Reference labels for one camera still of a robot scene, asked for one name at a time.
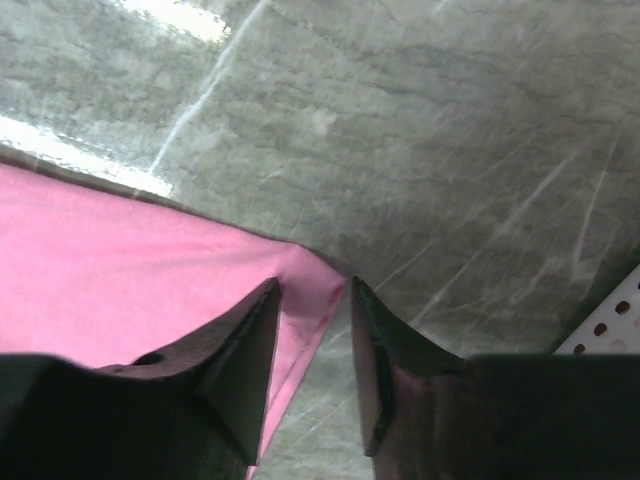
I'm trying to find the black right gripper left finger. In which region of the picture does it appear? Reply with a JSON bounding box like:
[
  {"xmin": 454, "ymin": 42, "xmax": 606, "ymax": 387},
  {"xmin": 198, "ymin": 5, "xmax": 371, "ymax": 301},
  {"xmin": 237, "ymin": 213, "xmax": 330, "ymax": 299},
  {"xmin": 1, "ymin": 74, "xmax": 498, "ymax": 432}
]
[{"xmin": 1, "ymin": 278, "xmax": 280, "ymax": 479}]

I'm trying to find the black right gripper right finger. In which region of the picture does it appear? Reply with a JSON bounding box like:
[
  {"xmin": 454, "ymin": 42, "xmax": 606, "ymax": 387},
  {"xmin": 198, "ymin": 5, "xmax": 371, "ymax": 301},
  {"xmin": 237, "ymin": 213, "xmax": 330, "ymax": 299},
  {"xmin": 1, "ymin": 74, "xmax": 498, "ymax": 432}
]
[{"xmin": 351, "ymin": 278, "xmax": 639, "ymax": 479}]

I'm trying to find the white plastic laundry basket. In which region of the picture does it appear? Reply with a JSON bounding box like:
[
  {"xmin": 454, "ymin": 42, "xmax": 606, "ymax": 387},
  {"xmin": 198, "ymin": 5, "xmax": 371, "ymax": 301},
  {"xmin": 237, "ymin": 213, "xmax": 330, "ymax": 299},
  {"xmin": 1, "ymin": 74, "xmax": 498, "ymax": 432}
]
[{"xmin": 555, "ymin": 267, "xmax": 640, "ymax": 355}]

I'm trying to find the light pink t shirt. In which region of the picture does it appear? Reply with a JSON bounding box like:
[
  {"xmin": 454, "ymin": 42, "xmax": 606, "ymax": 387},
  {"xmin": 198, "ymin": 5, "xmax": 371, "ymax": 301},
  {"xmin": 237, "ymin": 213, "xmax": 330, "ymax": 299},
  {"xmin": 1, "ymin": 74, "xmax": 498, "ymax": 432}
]
[{"xmin": 1, "ymin": 166, "xmax": 345, "ymax": 460}]

